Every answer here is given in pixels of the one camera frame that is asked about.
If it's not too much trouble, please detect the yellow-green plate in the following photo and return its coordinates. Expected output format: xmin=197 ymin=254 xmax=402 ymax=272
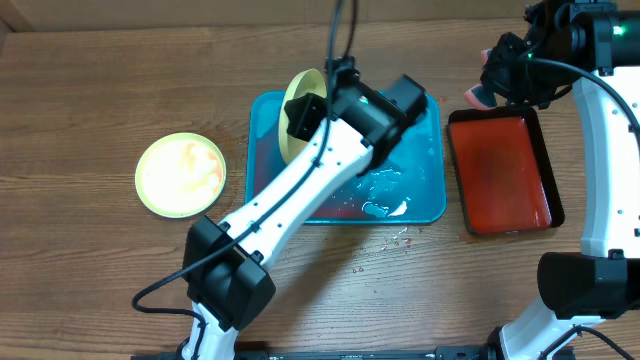
xmin=277 ymin=68 xmax=329 ymax=166
xmin=134 ymin=132 xmax=227 ymax=219

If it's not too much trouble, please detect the green pink sponge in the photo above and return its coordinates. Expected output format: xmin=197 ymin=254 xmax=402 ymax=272
xmin=463 ymin=48 xmax=499 ymax=111

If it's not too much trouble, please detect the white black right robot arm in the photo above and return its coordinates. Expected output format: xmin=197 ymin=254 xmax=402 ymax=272
xmin=481 ymin=0 xmax=639 ymax=359

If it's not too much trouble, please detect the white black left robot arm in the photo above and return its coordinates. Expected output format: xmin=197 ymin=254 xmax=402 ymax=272
xmin=178 ymin=57 xmax=427 ymax=359

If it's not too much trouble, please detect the black tray red inside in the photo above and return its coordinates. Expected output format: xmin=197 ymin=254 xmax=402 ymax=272
xmin=446 ymin=107 xmax=565 ymax=236

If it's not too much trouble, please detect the teal plastic tray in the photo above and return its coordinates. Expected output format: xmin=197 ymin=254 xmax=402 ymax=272
xmin=245 ymin=91 xmax=447 ymax=225

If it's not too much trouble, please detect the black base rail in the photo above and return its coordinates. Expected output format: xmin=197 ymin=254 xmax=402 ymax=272
xmin=130 ymin=341 xmax=576 ymax=360

